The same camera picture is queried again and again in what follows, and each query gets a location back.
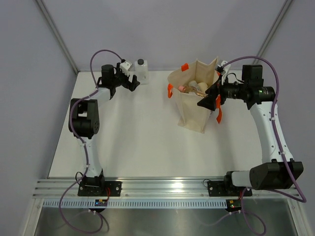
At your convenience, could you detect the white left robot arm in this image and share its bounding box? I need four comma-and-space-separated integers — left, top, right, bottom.
68, 60, 140, 198

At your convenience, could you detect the left controller board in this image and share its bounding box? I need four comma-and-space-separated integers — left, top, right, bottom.
94, 199, 108, 207

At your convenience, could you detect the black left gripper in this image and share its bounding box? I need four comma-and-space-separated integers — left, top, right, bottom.
111, 63, 139, 91

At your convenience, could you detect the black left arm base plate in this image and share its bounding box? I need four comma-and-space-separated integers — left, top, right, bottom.
77, 181, 122, 197

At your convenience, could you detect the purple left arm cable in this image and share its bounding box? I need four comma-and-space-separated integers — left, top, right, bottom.
59, 49, 125, 234

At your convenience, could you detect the white slotted cable duct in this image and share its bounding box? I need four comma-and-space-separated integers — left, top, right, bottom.
43, 199, 226, 209

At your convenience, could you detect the peach liquid clear bottle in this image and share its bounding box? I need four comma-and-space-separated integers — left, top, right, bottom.
178, 86, 207, 97

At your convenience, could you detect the clear square bottle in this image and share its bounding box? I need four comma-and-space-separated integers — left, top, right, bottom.
134, 59, 149, 85

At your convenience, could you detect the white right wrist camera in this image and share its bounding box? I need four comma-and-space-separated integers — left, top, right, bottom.
215, 59, 230, 84

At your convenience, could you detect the controller board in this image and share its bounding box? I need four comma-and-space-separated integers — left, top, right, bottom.
94, 199, 108, 207
226, 200, 242, 212

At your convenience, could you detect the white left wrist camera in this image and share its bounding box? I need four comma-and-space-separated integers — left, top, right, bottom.
119, 59, 133, 77

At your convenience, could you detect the right controller board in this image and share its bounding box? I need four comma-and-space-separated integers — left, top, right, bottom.
226, 200, 242, 212

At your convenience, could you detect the silver foil tube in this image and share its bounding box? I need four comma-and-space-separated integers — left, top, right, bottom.
189, 80, 198, 89

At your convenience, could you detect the canvas tote bag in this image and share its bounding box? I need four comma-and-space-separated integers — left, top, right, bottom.
167, 57, 219, 133

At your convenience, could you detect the cream lotion pump bottle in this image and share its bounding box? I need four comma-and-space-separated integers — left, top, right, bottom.
197, 82, 209, 93

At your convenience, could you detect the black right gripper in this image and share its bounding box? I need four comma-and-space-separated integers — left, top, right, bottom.
197, 74, 248, 111

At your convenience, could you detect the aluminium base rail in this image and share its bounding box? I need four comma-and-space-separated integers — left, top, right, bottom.
31, 177, 300, 199

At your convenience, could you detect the aluminium frame post right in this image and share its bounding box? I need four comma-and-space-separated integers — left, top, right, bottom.
256, 0, 295, 58

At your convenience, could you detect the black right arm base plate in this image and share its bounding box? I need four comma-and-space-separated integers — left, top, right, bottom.
207, 180, 245, 197

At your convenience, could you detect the aluminium frame post left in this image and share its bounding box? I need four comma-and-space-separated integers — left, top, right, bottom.
34, 0, 80, 76

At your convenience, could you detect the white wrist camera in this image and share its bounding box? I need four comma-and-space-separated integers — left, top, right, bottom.
215, 59, 230, 84
119, 59, 133, 77

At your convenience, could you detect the aluminium frame post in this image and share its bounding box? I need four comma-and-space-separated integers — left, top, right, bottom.
256, 0, 295, 58
34, 0, 80, 76

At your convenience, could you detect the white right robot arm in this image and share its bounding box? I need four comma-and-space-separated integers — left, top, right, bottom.
197, 65, 304, 195

